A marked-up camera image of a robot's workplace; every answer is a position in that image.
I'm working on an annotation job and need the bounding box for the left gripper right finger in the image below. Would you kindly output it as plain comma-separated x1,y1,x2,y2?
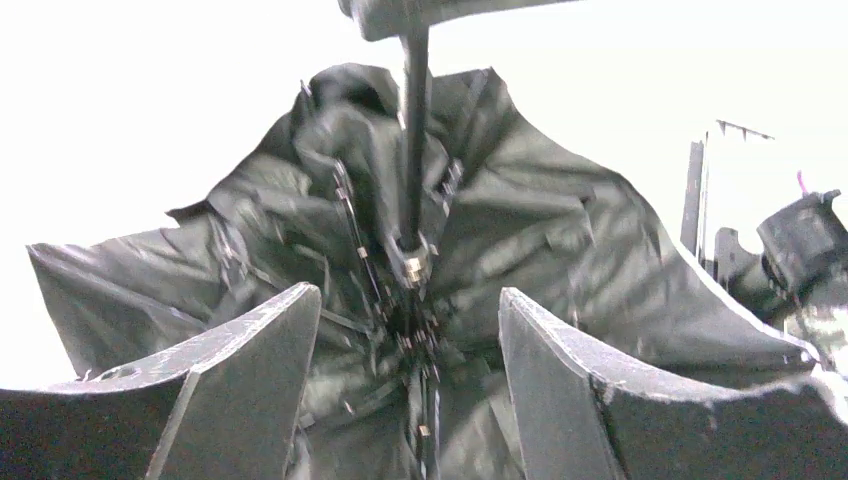
498,288,847,479

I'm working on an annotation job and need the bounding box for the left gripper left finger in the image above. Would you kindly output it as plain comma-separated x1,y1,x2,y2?
1,283,321,479

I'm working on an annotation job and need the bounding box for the lavender umbrella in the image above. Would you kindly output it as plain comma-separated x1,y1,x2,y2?
27,1,816,479

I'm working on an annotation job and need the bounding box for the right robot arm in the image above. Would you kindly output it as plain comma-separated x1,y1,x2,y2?
710,189,847,376

